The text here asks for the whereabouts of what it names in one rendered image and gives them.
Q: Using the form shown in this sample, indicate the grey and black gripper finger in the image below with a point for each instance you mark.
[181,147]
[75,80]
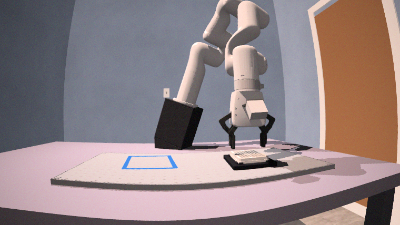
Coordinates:
[230,130]
[265,129]

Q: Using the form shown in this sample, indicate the blue tape outline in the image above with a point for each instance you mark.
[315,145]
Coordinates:
[129,157]

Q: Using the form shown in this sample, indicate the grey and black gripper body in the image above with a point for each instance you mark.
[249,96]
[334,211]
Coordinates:
[239,114]

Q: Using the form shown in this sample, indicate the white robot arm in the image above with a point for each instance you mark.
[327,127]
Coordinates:
[241,61]

